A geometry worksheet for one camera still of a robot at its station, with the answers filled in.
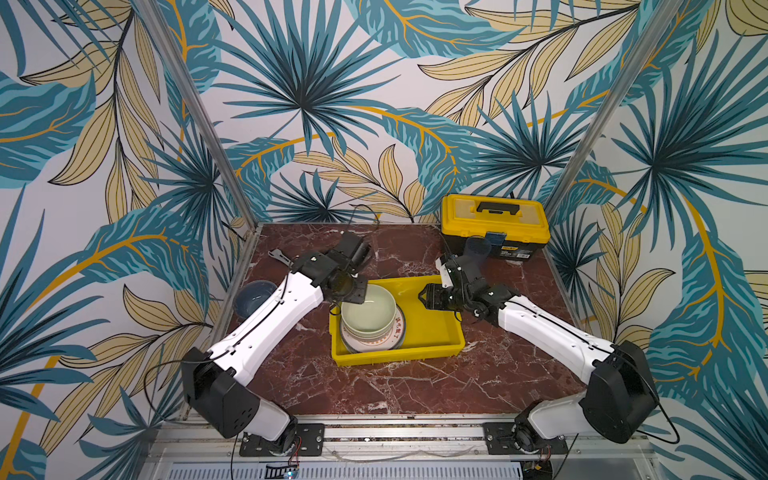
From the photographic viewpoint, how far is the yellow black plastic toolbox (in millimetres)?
996

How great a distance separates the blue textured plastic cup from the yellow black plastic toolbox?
0.04 ft

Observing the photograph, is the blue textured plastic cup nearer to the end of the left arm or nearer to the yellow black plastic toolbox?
the yellow black plastic toolbox

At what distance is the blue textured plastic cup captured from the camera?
38.9 inches
